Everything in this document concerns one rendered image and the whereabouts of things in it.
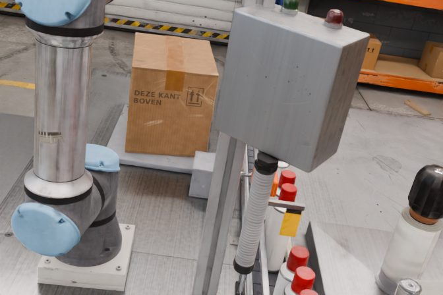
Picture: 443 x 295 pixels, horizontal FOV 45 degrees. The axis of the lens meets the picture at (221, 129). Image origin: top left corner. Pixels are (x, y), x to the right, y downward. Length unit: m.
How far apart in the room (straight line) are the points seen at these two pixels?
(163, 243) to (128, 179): 0.28
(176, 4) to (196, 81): 3.79
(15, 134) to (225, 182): 0.93
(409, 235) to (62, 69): 0.75
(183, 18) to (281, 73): 4.58
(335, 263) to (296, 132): 0.59
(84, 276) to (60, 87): 0.45
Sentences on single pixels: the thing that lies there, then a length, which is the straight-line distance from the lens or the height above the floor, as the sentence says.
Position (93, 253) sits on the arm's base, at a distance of 1.15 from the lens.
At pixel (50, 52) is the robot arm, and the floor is 1.36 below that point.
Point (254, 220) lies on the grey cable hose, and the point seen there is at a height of 1.18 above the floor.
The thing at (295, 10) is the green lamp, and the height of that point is 1.48.
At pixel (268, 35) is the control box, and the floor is 1.45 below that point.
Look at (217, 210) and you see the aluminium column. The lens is 0.96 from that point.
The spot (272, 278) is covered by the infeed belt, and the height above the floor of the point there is 0.88.
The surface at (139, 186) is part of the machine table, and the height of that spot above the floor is 0.83.
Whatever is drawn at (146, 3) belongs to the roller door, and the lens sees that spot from 5.29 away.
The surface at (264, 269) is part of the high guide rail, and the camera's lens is 1.08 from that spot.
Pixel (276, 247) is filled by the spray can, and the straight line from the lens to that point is 1.16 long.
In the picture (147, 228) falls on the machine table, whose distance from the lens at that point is 1.34.
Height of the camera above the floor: 1.66
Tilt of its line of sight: 27 degrees down
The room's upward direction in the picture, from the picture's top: 10 degrees clockwise
